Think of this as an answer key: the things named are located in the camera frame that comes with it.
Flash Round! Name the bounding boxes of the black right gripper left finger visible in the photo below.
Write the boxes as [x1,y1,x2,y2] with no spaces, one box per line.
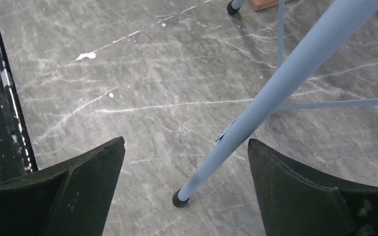
[0,137,125,236]

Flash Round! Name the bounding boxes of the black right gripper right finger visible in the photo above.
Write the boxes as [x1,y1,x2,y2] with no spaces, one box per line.
[248,139,378,236]

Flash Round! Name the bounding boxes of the light blue music stand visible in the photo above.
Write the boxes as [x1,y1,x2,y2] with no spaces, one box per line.
[172,0,378,207]

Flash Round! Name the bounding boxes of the wooden board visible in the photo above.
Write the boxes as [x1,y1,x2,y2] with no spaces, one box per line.
[250,0,280,12]

